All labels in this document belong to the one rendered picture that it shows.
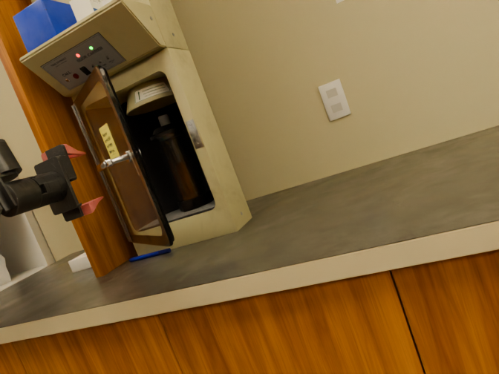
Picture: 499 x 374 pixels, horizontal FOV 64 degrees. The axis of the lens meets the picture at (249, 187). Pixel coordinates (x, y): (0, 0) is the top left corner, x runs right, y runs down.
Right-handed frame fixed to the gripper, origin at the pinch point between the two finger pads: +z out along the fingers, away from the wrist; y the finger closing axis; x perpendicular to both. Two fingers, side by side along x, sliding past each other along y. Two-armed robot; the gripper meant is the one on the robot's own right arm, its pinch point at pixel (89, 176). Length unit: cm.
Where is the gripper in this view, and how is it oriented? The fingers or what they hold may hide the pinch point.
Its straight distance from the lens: 89.7
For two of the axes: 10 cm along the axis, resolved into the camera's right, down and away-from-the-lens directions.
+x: -8.7, 2.8, 4.0
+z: 3.5, -2.2, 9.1
